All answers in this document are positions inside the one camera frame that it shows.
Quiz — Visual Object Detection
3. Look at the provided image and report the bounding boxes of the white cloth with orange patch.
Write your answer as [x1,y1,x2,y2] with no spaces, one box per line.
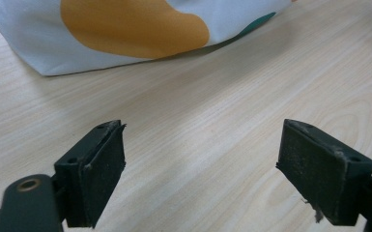
[0,0,299,77]

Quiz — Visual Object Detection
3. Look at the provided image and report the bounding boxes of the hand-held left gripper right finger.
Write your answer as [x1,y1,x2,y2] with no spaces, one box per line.
[275,118,372,227]

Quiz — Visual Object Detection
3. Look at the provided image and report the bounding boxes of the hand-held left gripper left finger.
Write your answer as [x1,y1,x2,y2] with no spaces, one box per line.
[53,119,127,229]

